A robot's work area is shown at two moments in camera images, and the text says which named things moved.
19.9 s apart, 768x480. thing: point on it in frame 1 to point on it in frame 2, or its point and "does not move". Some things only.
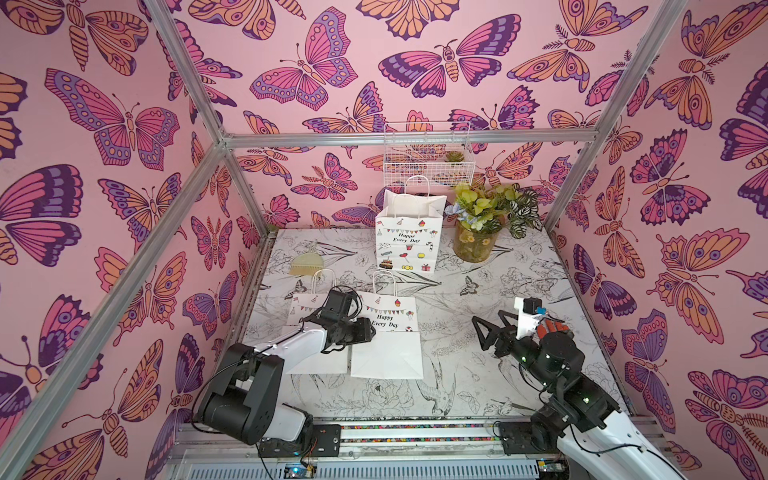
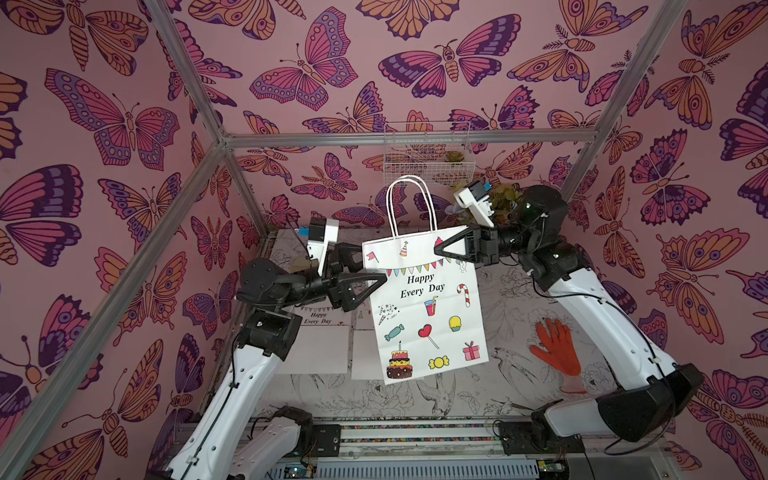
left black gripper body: (353, 332) to (331, 271)
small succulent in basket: (454, 156) does not move
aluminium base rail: (387, 450) does not move
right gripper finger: (505, 324) to (457, 236)
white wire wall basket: (413, 165) does not move
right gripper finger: (488, 342) to (454, 255)
